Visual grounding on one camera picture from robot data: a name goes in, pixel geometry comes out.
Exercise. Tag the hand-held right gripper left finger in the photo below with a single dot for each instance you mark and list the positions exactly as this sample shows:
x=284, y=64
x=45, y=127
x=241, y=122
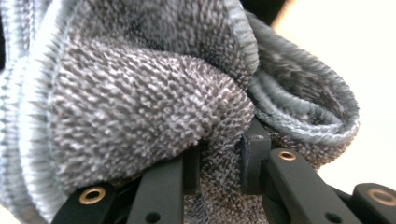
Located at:
x=162, y=193

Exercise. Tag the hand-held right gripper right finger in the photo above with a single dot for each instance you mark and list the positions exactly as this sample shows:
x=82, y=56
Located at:
x=289, y=186

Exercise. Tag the grey towel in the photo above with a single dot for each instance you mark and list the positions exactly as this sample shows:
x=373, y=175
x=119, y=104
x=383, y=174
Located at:
x=140, y=93

